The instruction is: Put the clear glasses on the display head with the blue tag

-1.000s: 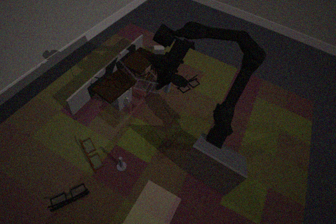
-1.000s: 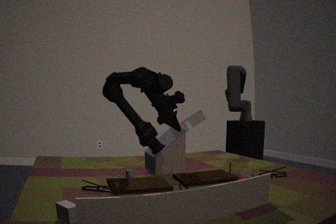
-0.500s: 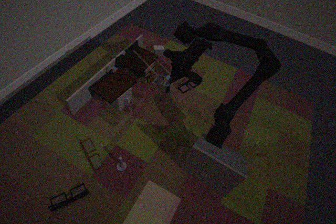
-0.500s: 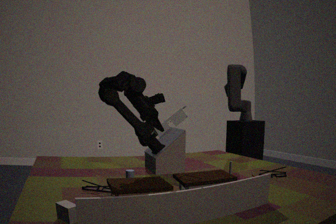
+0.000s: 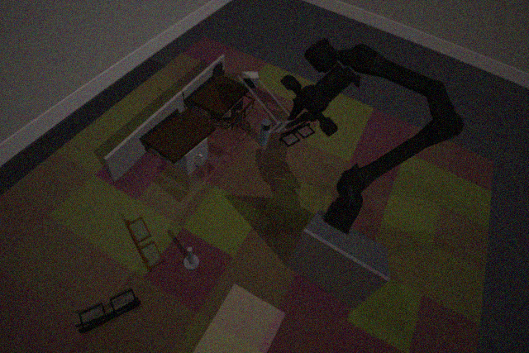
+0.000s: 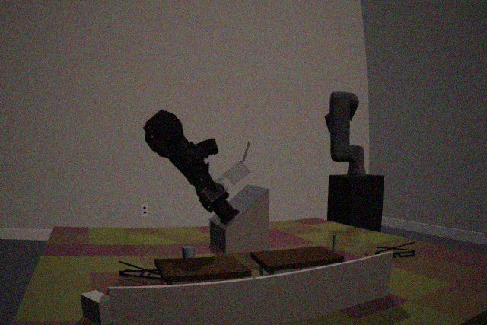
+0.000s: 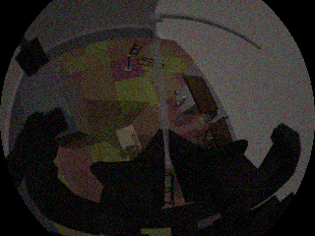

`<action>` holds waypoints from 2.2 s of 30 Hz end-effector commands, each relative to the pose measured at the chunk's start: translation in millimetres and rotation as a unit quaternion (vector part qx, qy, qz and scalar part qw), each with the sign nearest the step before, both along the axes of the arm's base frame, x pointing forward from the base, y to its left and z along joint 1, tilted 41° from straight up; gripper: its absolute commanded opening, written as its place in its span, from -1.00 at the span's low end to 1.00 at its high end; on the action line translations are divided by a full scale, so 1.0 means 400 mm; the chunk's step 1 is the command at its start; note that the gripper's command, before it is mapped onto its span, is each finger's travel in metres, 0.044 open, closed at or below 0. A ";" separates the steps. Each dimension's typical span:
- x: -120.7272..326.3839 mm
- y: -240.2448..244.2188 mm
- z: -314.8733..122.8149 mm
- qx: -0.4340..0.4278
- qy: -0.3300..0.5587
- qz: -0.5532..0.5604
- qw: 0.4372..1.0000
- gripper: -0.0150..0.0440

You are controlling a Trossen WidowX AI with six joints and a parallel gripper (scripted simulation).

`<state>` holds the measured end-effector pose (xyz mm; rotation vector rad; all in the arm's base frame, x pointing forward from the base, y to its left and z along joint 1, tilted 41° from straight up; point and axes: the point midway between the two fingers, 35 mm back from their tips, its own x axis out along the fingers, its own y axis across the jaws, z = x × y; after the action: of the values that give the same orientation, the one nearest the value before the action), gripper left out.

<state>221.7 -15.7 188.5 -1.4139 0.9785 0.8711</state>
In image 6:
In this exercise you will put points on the white curved panel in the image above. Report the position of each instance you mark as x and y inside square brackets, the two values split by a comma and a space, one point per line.
[263, 300]

